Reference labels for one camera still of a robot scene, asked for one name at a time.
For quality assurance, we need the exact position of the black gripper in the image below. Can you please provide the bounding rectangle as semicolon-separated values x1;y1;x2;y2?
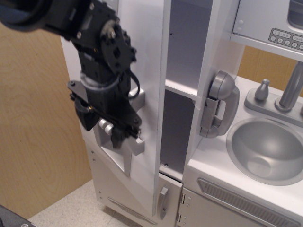
67;80;142;148

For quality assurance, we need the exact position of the silver fridge door handle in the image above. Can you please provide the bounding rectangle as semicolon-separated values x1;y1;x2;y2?
123;89;145;156

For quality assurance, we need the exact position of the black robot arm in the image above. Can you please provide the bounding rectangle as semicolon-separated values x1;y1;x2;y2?
0;0;142;148

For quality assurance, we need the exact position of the silver ice dispenser panel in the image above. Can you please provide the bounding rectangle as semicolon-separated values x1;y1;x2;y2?
93;119;132;177

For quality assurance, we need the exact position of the white lower freezer door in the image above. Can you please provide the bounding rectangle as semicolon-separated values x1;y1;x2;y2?
86;144;182;227

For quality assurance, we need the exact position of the silver toy telephone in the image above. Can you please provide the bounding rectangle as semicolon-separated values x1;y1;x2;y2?
200;71;240;138

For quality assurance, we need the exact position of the white oven door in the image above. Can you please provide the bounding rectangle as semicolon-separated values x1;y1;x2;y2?
177;178;303;227

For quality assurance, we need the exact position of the black base corner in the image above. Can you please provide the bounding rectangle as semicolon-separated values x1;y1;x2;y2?
0;205;36;227

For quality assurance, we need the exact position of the white toy kitchen cabinet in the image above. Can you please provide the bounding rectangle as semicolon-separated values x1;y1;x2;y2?
161;0;303;216

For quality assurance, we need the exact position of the silver faucet knob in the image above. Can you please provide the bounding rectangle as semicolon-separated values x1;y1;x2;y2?
255;79;270;101

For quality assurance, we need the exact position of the silver toy sink basin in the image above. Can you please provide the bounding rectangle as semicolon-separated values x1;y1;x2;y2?
226;118;303;186

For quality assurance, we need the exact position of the silver toy faucet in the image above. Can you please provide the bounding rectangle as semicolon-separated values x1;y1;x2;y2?
244;61;303;127

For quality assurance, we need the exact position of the silver lower door handle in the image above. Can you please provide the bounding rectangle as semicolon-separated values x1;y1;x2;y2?
157;187;169;220

